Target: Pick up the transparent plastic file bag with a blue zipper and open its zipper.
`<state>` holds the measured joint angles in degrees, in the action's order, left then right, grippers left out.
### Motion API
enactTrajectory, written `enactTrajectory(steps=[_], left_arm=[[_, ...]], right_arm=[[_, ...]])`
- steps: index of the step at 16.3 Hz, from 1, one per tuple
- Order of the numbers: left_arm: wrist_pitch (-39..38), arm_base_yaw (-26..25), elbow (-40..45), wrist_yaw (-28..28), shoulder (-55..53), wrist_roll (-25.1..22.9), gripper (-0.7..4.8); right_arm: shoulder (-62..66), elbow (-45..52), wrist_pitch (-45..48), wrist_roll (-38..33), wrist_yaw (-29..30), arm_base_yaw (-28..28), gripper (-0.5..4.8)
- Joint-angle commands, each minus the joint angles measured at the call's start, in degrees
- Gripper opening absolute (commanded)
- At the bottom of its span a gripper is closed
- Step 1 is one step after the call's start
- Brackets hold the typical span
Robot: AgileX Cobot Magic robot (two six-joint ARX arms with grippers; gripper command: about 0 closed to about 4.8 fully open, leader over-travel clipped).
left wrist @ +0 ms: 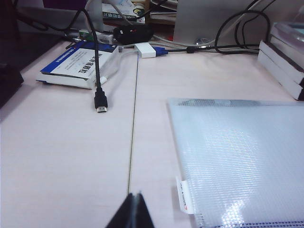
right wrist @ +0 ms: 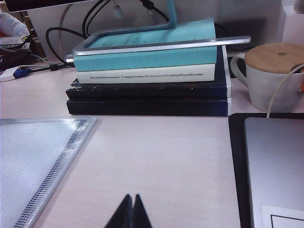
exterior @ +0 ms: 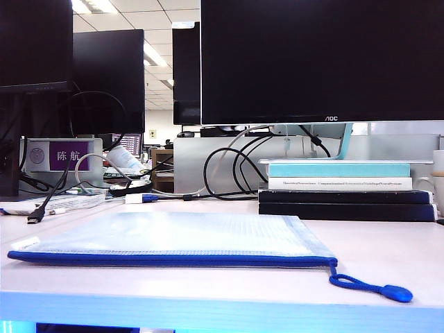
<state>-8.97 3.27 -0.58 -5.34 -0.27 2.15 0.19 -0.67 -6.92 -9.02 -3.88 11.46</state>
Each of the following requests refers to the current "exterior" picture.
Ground transparent file bag blue zipper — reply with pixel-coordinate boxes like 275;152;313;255
7;211;413;302

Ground white desk partition panel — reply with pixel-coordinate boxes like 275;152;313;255
173;133;442;194

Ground brown wooden shelf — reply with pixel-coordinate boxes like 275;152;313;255
151;148;175;194

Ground small lit screen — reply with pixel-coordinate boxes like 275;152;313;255
111;133;144;157

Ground white tilted bottle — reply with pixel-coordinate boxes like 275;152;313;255
105;145;147;176

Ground narrow black monitor edge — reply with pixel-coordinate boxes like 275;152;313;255
172;21;202;126

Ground teal book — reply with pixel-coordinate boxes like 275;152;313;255
268;162;412;179

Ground white book printed spine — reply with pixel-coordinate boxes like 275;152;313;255
268;176;414;191

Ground thin black book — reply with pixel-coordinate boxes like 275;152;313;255
257;189;435;205

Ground pale blue monitor stand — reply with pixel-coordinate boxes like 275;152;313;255
259;121;434;165

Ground large black AOC monitor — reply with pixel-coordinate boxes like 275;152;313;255
200;0;444;126

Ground black monitor back side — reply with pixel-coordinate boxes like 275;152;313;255
71;28;146;135

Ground purple and white name plate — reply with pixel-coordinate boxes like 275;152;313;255
25;137;104;182

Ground white booklet with print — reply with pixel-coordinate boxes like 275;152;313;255
0;193;107;217

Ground black monitor foot block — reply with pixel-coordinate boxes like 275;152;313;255
0;133;21;198

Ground white mug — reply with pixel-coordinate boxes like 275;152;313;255
416;149;444;216

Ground black monitor thin bezel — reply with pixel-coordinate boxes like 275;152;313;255
0;0;74;95

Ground black looped cable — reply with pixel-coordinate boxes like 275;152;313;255
203;133;275;200
232;135;270;195

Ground grey cable blue VGA connector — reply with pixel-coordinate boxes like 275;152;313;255
124;125;273;205

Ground black cable with ferrite bead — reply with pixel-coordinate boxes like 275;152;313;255
298;124;332;160

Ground black arched cable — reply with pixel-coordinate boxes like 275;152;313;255
69;90;128;152

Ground white looped cable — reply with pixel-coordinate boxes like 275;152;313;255
74;153;135;196

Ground black HDMI cable with plug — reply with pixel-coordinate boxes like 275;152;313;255
27;157;71;226

